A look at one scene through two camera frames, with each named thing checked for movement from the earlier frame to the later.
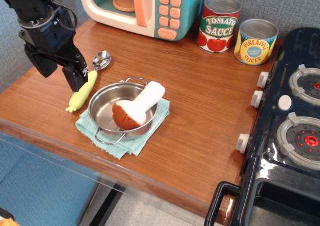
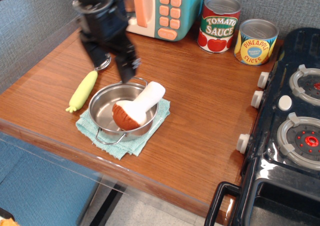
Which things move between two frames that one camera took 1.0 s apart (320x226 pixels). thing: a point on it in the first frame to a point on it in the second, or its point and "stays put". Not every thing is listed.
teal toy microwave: [171, 13] stays put
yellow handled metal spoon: [101, 59] stays put
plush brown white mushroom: [129, 115] stays put
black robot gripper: [52, 32] to [104, 23]
